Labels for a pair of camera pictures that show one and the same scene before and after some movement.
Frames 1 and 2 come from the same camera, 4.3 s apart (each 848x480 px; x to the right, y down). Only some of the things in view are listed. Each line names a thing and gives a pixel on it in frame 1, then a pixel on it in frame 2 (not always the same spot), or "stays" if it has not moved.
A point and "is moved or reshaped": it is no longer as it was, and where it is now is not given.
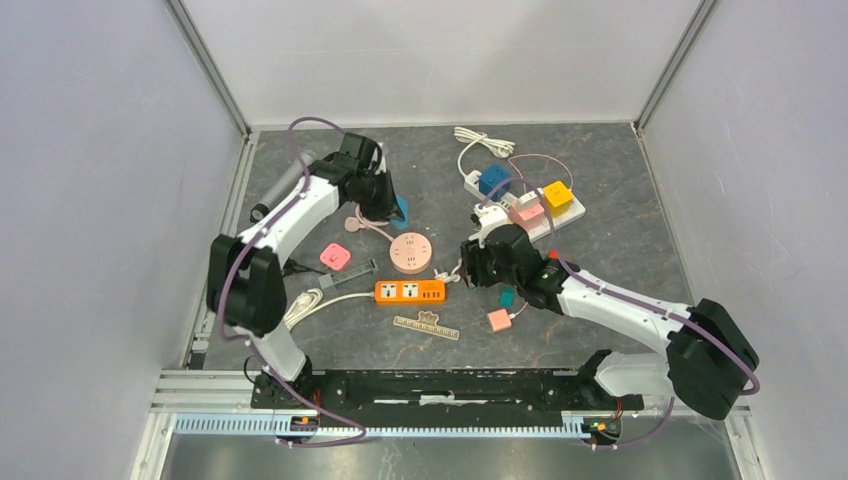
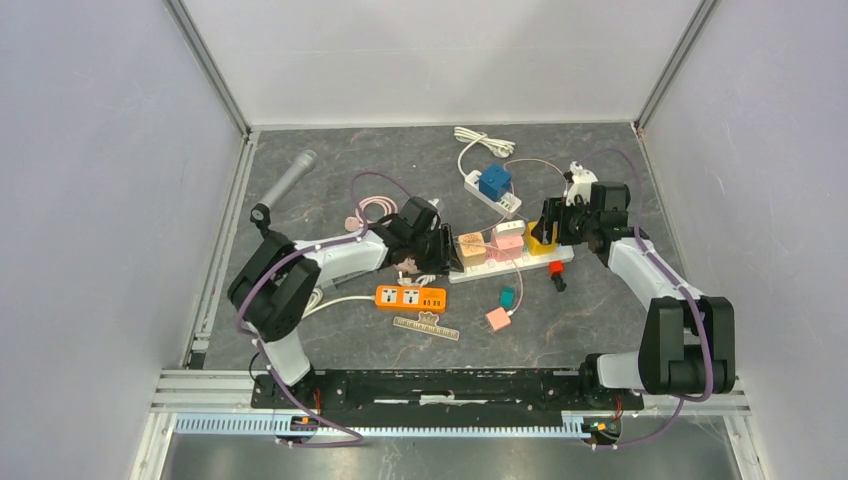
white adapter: (528, 199) is moved or reshaped
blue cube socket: (491, 177) stays
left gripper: (387, 208) -> (446, 256)
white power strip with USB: (472, 182) stays
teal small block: (507, 296) stays
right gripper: (473, 254) -> (556, 210)
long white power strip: (550, 223) is moved or reshaped
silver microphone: (259, 210) stays
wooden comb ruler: (428, 322) stays
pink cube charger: (499, 320) stays
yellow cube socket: (557, 198) is moved or reshaped
